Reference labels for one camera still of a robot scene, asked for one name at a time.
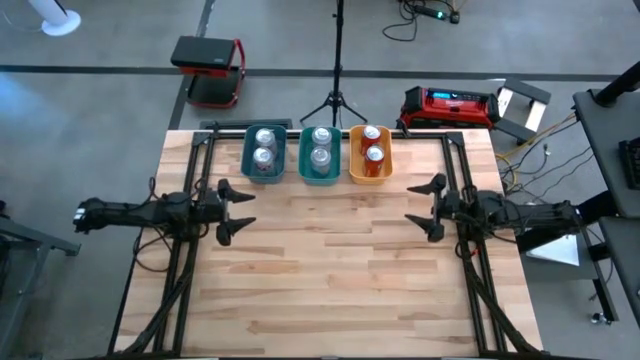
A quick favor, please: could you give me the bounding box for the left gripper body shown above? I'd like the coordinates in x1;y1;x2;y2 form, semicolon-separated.
196;191;229;229

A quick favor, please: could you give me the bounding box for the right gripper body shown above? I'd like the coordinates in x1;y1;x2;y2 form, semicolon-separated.
434;188;470;229

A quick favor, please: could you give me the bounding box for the blue plastic bin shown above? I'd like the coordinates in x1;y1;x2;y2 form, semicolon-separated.
240;124;288;185

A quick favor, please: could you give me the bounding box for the silver Diet Coke can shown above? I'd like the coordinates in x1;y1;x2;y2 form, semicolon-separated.
254;127;278;151
252;146;277;174

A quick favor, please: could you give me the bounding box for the yellow plastic bin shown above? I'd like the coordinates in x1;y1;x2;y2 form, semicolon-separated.
348;124;394;185

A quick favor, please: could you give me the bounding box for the orange soda can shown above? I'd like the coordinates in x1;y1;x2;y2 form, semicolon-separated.
363;144;386;177
360;124;383;151

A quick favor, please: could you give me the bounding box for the silver and blue soda can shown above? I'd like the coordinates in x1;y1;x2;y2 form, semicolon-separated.
308;145;333;176
310;125;334;149

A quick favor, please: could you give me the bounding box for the teal plastic bin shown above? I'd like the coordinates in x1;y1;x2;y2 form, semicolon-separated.
297;125;344;186

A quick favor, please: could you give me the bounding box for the white sheet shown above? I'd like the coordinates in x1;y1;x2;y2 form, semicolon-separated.
524;234;581;267

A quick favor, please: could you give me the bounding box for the black and white step stool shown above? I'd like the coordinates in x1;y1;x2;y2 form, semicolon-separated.
492;77;553;146

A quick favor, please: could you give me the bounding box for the black tripod stand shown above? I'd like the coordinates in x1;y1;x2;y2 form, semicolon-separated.
298;0;369;129

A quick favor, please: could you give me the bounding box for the black and red stool cart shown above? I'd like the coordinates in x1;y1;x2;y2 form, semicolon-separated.
169;35;246;110

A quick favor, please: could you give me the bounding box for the black desk beam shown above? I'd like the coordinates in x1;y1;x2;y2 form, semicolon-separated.
514;189;621;253

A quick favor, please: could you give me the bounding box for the grey desk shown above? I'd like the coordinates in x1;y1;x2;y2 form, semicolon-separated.
572;88;640;219
597;215;640;329

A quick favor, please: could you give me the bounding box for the black power strip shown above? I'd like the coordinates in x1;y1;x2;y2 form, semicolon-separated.
412;3;447;20

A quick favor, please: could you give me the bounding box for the black keyboard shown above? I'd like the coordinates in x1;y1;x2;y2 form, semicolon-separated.
618;137;640;190

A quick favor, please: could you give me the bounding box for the black pole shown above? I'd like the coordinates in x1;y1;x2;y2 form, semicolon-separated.
593;59;640;108

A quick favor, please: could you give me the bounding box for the white round stand base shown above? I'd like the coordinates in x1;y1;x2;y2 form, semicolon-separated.
27;0;82;38

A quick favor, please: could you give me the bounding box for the black aluminium table frame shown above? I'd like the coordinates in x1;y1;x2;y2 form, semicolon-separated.
107;128;544;360

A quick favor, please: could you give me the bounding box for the grey metal table frame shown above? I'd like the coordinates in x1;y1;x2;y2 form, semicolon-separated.
0;199;82;360

